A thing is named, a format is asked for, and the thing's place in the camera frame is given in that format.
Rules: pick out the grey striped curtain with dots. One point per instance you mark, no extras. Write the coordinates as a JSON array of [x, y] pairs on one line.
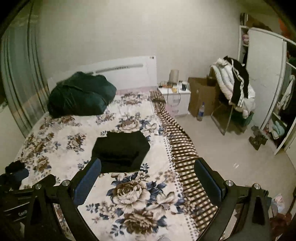
[[25, 85]]

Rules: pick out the black small garment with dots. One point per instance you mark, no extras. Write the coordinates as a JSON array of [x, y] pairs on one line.
[[121, 152]]

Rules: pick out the cardboard box by nightstand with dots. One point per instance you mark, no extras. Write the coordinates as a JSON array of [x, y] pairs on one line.
[[203, 90]]

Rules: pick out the dark green quilt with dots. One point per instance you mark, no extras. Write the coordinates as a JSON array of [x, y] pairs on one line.
[[81, 94]]

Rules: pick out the white bed headboard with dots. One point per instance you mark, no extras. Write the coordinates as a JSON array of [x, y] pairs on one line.
[[125, 73]]

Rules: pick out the white nightstand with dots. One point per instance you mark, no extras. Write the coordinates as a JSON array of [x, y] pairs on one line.
[[177, 100]]

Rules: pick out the white wardrobe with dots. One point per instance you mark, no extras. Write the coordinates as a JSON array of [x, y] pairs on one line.
[[267, 57]]

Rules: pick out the chair with piled clothes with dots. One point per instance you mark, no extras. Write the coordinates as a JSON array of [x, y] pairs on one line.
[[236, 97]]

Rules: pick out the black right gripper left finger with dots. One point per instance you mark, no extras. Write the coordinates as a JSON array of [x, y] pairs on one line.
[[69, 195]]

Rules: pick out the plastic water bottle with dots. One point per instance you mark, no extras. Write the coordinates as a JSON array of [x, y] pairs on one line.
[[201, 112]]

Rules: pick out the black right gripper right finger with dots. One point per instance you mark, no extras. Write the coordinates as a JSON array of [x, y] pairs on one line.
[[253, 220]]

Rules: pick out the dark red garment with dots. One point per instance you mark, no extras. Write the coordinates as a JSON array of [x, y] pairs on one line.
[[279, 224]]

